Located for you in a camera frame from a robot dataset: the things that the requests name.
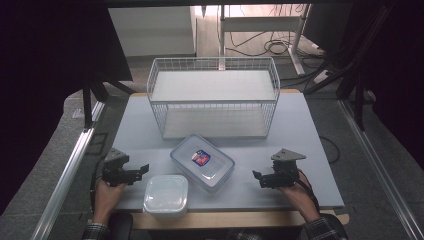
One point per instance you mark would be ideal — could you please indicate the white power strip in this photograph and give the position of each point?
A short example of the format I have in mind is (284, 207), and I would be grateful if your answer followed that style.
(321, 76)

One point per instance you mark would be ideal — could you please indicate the dark floor hatch cover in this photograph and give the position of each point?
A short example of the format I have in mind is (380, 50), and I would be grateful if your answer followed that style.
(98, 144)

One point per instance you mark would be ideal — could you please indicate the white square plastic container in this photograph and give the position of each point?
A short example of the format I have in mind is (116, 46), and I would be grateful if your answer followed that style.
(165, 195)

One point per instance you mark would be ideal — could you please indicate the person's left hand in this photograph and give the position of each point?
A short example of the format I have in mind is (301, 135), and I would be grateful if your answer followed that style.
(105, 200)

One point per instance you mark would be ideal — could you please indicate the pale grey table board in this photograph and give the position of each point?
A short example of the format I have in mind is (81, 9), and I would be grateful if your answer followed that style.
(293, 133)

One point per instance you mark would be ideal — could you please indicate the clear rectangular container with label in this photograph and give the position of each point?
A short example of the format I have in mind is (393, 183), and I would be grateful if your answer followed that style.
(213, 168)

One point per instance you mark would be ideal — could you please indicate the aluminium floor rail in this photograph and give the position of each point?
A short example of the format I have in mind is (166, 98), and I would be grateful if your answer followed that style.
(383, 173)
(66, 180)

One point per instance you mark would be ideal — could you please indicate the black metal stand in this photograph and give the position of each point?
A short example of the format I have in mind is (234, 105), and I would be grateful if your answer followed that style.
(358, 100)
(87, 106)

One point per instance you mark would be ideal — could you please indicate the person's right hand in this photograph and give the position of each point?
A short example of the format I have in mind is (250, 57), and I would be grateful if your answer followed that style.
(301, 198)

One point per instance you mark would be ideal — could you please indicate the white cabinet panel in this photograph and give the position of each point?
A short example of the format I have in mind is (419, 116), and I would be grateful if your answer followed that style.
(150, 31)

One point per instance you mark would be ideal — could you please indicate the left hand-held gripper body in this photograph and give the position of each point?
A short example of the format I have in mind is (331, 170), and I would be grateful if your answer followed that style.
(113, 173)

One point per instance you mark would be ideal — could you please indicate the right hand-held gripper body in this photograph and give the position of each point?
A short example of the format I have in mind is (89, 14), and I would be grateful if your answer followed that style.
(286, 173)

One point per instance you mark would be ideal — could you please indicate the black chair seat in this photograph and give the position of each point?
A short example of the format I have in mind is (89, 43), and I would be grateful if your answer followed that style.
(120, 226)

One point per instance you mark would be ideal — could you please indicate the white metal-legged desk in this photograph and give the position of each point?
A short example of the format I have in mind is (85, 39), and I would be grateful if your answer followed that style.
(260, 23)

